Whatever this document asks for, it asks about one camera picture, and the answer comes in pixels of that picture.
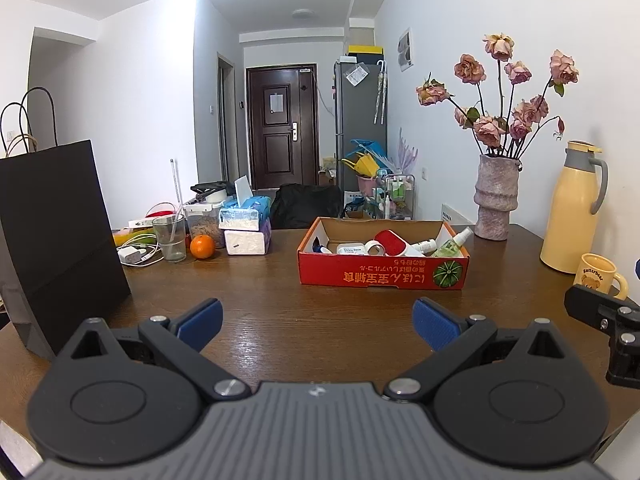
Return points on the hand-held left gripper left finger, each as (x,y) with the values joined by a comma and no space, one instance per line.
(202,322)

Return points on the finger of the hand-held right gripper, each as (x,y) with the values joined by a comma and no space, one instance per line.
(595,305)

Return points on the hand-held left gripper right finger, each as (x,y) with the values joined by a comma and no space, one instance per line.
(435,325)

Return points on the orange red cardboard box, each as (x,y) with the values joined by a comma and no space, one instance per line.
(380,275)

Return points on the green spray bottle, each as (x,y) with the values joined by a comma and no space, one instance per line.
(450,246)

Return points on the red lint brush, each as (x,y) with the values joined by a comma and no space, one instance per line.
(390,240)

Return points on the white tape roll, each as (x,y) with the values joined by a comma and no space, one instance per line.
(372,247)

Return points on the white cotton buds box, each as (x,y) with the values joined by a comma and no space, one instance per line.
(351,249)

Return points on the blue bottle cap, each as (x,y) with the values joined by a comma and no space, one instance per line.
(316,246)

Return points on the yellow mug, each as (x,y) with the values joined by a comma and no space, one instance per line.
(597,272)

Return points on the orange fruit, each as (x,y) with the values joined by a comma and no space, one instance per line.
(202,247)

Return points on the clear glass cup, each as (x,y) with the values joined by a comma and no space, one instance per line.
(169,245)

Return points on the yellow thermos jug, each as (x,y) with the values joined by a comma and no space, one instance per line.
(567,220)

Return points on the purple tissue pack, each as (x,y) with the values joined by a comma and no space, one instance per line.
(245,242)

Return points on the white charger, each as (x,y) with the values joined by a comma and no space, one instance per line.
(131,255)

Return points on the clear food container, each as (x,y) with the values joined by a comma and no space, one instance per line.
(202,222)

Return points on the drinking straw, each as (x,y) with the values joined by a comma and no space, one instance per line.
(176,215)

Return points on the white flat board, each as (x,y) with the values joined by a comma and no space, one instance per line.
(457,215)

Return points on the yellow green packet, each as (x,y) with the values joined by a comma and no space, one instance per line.
(127,236)

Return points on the small white box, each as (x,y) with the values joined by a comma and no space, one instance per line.
(140,222)

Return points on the blue tissue pack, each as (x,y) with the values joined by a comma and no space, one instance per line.
(247,212)

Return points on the red bucket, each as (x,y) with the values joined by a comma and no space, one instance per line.
(160,210)

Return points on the metal rolling cart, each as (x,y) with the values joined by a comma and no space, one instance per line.
(397,200)

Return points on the black plastic tray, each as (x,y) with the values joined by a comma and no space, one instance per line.
(207,190)

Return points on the pink textured vase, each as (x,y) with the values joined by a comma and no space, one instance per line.
(495,200)

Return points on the blue packets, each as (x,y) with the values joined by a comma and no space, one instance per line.
(354,205)

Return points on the white pole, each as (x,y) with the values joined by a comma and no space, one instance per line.
(175,180)

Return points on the pink plastic bucket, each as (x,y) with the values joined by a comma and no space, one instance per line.
(366,185)

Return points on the purple feather decoration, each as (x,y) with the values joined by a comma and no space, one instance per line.
(407,155)

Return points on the black paper bag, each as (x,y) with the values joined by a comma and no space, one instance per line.
(50,235)

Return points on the dark brown door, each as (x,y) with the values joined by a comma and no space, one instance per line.
(280,145)

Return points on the dried pink rose bouquet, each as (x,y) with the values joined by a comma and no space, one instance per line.
(487,127)

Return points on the grey fridge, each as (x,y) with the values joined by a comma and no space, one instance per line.
(357,125)

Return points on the white folded umbrella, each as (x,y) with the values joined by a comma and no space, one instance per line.
(381,92)

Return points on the paper in clear sleeve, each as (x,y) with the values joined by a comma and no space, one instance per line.
(356,75)

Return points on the yellow black box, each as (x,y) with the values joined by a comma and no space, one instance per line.
(365,52)

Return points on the wall picture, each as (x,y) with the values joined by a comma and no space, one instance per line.
(406,47)

